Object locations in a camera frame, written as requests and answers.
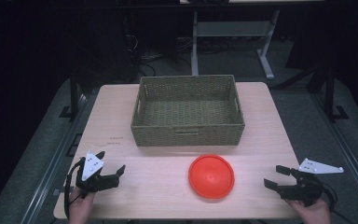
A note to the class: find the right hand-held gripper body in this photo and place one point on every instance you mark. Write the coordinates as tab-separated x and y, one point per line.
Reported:
306	188

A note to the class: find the person's right hand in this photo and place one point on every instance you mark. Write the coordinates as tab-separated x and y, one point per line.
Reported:
315	214

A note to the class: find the orange round plate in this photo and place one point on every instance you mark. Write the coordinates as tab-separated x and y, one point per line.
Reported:
211	176

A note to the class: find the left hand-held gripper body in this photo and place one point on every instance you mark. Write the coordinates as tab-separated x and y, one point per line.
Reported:
93	183

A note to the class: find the metal floor rail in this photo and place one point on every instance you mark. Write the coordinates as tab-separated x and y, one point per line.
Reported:
56	161
348	152

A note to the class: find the black metal stand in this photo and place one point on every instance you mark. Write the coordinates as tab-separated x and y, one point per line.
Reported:
74	96
330	96

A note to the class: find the green woven basket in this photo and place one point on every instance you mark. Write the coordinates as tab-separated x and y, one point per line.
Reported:
188	112

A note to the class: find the grey metal desk frame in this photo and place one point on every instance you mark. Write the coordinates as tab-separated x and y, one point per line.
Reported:
230	29

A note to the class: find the person's left hand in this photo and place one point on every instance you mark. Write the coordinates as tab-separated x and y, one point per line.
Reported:
80	207

